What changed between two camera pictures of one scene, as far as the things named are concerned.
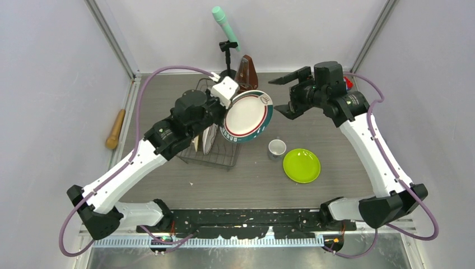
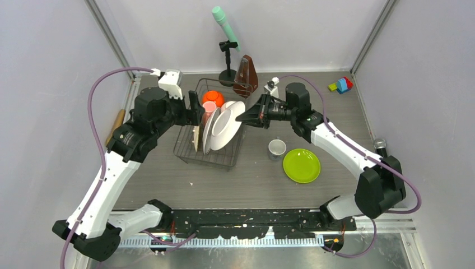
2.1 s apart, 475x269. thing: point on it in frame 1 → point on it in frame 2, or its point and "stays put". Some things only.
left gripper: (223, 110) → (197, 110)
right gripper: (294, 109) → (259, 112)
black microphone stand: (226, 46) stays put
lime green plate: (301, 166) stays put
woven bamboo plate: (196, 140) stays put
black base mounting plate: (250, 223) stays put
